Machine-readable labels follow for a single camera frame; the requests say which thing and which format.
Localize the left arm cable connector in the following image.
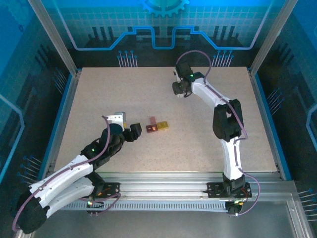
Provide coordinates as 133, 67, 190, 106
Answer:
85, 195, 105, 216

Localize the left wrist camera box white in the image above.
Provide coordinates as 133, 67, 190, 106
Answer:
106, 111, 127, 129

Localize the table side rail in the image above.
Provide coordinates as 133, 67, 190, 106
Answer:
247, 68, 293, 181
43, 68, 82, 180

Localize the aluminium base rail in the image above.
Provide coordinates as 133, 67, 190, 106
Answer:
32, 172, 295, 199

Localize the slotted grey cable duct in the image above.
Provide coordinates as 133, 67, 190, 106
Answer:
59, 201, 227, 211

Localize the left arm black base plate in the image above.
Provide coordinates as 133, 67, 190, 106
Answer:
93, 182, 121, 199

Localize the arm cable connector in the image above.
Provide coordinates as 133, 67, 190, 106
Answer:
85, 195, 105, 216
226, 199, 245, 216

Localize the right table side rail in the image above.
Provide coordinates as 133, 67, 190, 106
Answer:
247, 68, 293, 181

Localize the left table side rail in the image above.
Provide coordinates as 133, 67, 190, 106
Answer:
43, 68, 82, 180

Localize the right arm cable connector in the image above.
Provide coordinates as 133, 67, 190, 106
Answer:
226, 199, 245, 216

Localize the right aluminium frame post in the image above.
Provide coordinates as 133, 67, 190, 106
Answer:
249, 0, 299, 76

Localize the yellow and red pill organizer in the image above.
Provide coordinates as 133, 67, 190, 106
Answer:
145, 116, 170, 134

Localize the aluminium frame post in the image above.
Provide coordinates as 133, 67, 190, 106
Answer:
249, 0, 299, 76
28, 0, 80, 76

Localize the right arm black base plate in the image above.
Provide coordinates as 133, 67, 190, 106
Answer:
207, 182, 253, 199

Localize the left aluminium frame post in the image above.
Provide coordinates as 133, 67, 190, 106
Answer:
28, 0, 80, 76

